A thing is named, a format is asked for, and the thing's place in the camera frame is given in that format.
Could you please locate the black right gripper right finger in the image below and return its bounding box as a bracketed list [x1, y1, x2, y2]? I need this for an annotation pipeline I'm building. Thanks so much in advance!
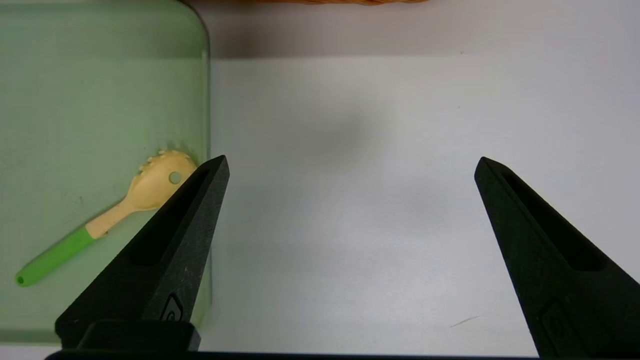
[473, 156, 640, 357]

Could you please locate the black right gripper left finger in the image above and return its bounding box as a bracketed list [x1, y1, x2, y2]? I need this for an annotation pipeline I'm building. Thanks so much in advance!
[55, 155, 230, 351]

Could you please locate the yellow spatula green handle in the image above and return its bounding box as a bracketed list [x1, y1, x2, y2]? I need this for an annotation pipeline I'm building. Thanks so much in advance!
[15, 149, 198, 288]

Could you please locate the orange wicker basket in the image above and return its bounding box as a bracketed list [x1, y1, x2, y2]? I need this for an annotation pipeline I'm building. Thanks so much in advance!
[240, 0, 431, 7]

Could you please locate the light green plastic tray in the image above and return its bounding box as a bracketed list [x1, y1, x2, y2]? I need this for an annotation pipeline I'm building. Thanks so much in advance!
[0, 0, 213, 346]

